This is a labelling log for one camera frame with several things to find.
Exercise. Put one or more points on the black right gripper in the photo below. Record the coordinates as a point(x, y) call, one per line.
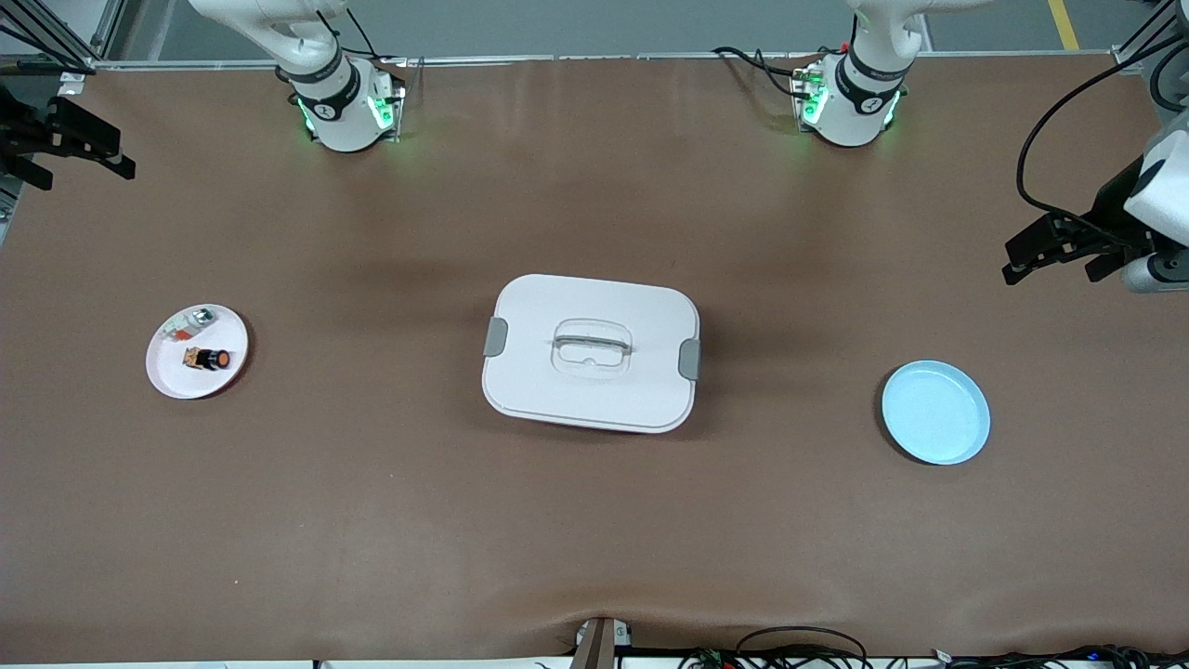
point(20, 127)

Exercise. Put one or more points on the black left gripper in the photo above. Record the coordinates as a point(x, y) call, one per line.
point(1111, 208)

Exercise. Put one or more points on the orange black push-button switch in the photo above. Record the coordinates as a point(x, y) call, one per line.
point(209, 359)

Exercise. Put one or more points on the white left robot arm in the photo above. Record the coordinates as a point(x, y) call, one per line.
point(859, 111)

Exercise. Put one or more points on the white lidded storage box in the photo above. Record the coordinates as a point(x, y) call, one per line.
point(594, 390)

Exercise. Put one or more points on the light blue round plate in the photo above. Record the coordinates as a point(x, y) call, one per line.
point(934, 418)

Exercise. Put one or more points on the small white orange component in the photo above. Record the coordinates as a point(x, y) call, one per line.
point(190, 323)

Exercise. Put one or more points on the white round plate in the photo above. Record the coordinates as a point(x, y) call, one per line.
point(200, 381)

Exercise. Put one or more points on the aluminium frame beams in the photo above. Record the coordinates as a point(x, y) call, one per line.
point(1147, 31)
point(110, 28)

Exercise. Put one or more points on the silver table edge rail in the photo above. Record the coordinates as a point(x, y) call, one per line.
point(604, 57)

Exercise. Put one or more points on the brown metal table bracket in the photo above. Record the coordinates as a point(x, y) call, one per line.
point(599, 646)

